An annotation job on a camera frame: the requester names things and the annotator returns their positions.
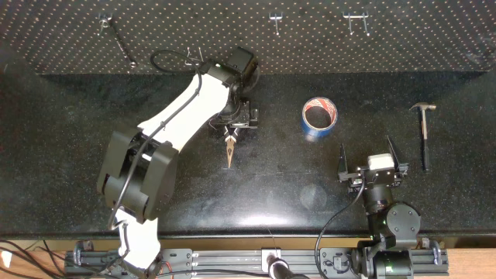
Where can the hammer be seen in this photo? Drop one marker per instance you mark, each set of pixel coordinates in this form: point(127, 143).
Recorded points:
point(424, 128)

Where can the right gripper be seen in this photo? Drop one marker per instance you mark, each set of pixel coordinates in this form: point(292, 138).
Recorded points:
point(381, 177)

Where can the mounting rail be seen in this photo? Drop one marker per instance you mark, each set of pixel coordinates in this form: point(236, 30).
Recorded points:
point(232, 259)

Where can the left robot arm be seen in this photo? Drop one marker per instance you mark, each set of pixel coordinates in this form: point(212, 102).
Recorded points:
point(190, 112)

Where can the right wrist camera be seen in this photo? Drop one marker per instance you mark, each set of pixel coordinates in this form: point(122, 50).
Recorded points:
point(380, 161)

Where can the wrench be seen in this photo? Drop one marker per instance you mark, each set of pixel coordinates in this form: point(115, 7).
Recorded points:
point(121, 44)

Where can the black and white pliers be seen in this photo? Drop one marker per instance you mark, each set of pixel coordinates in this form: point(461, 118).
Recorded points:
point(230, 153)

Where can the metal hook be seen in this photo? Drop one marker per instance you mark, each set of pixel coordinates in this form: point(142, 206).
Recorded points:
point(350, 19)
point(188, 52)
point(275, 19)
point(101, 17)

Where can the roll of blue tape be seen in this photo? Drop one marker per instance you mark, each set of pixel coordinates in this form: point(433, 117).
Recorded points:
point(310, 129)

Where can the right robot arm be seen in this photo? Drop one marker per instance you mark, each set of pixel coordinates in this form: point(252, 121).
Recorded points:
point(401, 222)

